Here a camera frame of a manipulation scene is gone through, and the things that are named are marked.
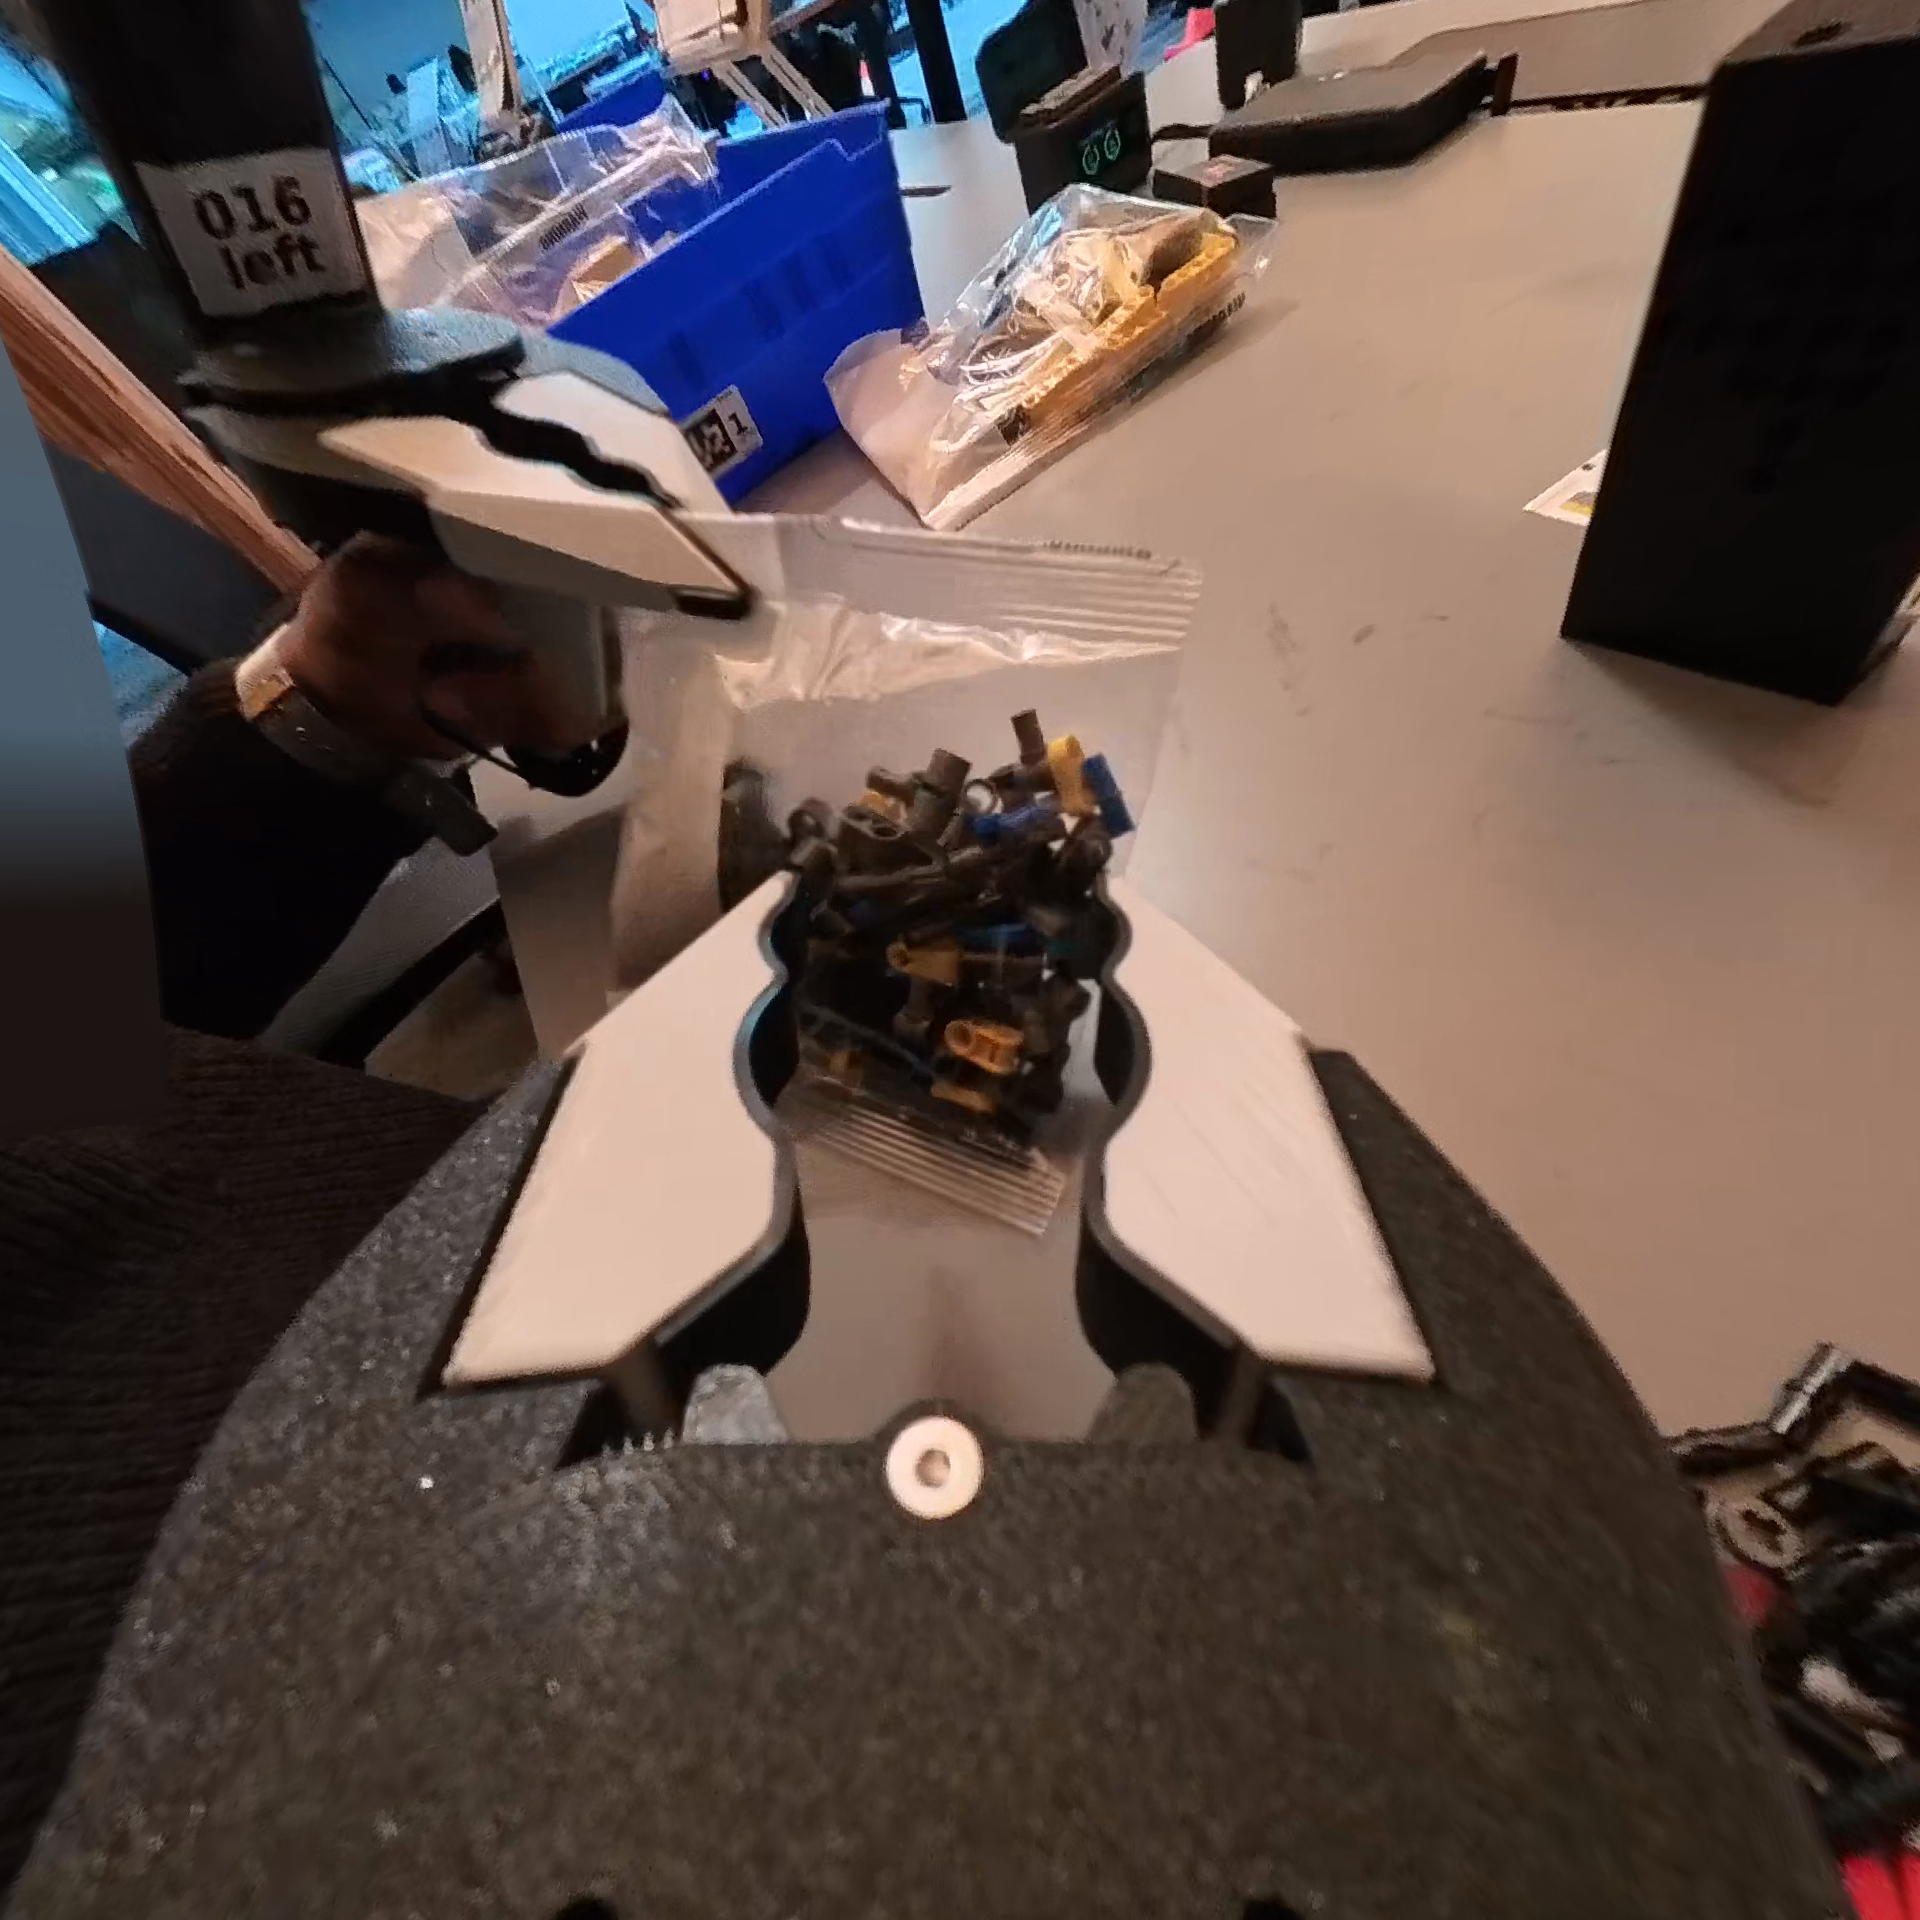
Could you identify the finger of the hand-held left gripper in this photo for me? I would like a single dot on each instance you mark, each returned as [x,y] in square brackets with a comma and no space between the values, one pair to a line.
[540,527]
[616,445]

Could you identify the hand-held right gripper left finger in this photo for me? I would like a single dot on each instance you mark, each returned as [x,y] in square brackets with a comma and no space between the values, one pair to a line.
[630,1201]

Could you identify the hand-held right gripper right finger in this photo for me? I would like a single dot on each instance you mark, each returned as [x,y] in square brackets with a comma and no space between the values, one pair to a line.
[1263,1201]

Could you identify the blue plastic storage bin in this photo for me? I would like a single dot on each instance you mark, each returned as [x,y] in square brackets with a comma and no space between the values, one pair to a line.
[779,282]

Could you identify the small bag of dark pins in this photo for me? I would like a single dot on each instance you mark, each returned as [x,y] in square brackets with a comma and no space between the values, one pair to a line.
[964,675]

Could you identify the pile of black red pins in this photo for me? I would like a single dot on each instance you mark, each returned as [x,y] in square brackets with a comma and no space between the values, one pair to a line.
[1829,1575]

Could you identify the person's left forearm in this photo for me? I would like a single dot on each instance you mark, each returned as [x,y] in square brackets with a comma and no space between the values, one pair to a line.
[253,870]

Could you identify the person's left hand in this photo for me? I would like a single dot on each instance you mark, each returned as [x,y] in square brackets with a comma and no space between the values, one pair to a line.
[388,644]

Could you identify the large clear plastic bag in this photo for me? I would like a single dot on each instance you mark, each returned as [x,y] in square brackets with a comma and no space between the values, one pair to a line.
[602,199]

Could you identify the wrist watch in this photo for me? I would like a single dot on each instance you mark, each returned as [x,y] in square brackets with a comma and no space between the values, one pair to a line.
[282,706]

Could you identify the clear bag of yellow beams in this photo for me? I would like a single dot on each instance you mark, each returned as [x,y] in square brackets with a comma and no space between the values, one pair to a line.
[1078,330]

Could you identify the black charger case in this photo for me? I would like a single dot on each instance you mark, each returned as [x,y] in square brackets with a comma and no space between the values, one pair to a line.
[1078,151]

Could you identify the small black box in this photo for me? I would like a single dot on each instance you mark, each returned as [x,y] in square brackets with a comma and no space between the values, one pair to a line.
[1213,182]

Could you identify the yellow grey sticker sheet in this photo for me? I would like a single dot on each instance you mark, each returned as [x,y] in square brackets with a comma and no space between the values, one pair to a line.
[1570,498]

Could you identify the flat black power bank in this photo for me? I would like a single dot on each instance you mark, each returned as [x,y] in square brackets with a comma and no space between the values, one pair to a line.
[1347,115]

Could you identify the black perforated block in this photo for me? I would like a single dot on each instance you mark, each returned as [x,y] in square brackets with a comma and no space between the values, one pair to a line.
[1758,377]

